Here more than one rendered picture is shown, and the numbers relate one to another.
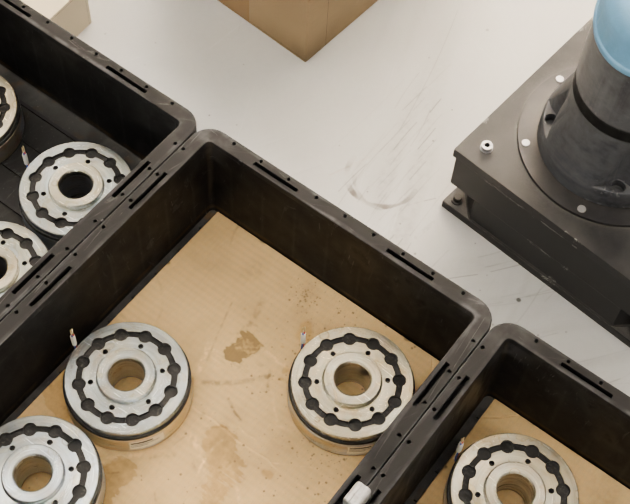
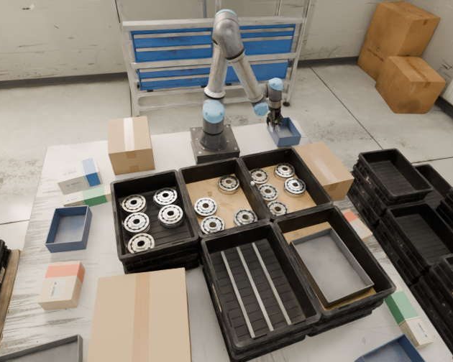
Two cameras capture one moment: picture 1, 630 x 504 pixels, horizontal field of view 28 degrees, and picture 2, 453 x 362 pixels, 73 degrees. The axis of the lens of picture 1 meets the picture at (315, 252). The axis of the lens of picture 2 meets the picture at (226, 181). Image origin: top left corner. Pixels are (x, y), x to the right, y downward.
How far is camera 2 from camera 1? 0.82 m
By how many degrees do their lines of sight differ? 34
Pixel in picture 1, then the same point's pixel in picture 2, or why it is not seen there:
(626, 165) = (220, 138)
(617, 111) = (216, 130)
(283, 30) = (148, 166)
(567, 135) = (210, 141)
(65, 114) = (145, 193)
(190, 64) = not seen: hidden behind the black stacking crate
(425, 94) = (176, 159)
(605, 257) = (228, 151)
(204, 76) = not seen: hidden behind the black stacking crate
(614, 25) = (211, 116)
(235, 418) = (221, 200)
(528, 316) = not seen: hidden behind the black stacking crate
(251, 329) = (208, 191)
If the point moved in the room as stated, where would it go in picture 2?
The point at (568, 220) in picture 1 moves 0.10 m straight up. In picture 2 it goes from (219, 151) to (220, 138)
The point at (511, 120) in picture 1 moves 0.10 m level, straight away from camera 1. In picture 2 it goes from (198, 147) to (188, 138)
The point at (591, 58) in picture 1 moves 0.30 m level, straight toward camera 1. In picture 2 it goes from (208, 125) to (243, 158)
